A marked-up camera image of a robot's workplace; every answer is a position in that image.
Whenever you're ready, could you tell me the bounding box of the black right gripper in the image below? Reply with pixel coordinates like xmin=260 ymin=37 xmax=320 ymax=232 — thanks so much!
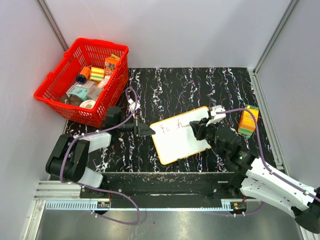
xmin=189 ymin=116 xmax=225 ymax=158

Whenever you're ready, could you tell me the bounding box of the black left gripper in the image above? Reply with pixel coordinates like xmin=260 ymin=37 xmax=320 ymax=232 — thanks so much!
xmin=116 ymin=114 xmax=156 ymax=137

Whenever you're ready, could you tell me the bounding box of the yellow framed whiteboard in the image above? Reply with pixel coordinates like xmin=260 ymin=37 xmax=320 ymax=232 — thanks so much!
xmin=150 ymin=106 xmax=211 ymax=165

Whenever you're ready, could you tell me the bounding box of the orange sponge pack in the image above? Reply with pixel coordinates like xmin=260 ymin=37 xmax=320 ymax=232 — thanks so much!
xmin=237 ymin=104 xmax=259 ymax=137

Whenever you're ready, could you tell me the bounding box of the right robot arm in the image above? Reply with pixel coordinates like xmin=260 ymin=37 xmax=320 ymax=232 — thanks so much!
xmin=189 ymin=118 xmax=320 ymax=234

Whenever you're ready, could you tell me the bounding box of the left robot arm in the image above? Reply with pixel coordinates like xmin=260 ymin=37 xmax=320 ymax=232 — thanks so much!
xmin=45 ymin=106 xmax=156 ymax=198

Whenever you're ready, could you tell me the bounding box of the white tape roll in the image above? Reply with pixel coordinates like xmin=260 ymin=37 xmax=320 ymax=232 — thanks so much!
xmin=79 ymin=99 xmax=96 ymax=110

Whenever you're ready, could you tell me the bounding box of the brown cardboard box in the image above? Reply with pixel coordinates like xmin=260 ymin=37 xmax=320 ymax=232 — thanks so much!
xmin=87 ymin=85 xmax=103 ymax=101

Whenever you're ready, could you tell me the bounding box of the pink white small box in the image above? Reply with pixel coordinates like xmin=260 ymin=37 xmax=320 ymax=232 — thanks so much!
xmin=96 ymin=75 xmax=111 ymax=89

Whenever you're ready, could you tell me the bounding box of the teal white box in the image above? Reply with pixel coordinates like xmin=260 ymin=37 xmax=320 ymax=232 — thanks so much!
xmin=66 ymin=85 xmax=90 ymax=101

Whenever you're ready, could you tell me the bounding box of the yellow green sponge stack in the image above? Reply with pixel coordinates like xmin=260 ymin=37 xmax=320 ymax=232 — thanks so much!
xmin=89 ymin=67 xmax=105 ymax=82

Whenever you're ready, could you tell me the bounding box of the orange snack packet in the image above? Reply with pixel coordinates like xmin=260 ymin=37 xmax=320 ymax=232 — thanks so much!
xmin=104 ymin=54 xmax=121 ymax=76

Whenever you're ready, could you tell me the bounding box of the red plastic basket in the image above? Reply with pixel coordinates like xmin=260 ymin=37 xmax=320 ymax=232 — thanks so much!
xmin=34 ymin=37 xmax=129 ymax=127

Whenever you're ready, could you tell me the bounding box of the orange blue cylinder can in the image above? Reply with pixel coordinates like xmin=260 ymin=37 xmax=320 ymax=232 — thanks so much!
xmin=76 ymin=66 xmax=91 ymax=84

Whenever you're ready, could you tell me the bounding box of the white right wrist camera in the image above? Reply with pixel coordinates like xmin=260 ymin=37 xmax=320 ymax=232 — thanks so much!
xmin=206 ymin=105 xmax=226 ymax=127

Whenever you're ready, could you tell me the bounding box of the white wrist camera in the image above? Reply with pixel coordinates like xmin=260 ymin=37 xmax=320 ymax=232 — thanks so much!
xmin=206 ymin=105 xmax=226 ymax=127
xmin=128 ymin=98 xmax=141 ymax=113

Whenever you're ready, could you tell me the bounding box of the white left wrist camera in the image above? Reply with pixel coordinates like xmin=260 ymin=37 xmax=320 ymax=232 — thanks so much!
xmin=128 ymin=98 xmax=141 ymax=113

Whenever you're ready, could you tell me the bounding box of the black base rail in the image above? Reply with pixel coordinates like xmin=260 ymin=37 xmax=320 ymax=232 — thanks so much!
xmin=49 ymin=171 xmax=266 ymax=203

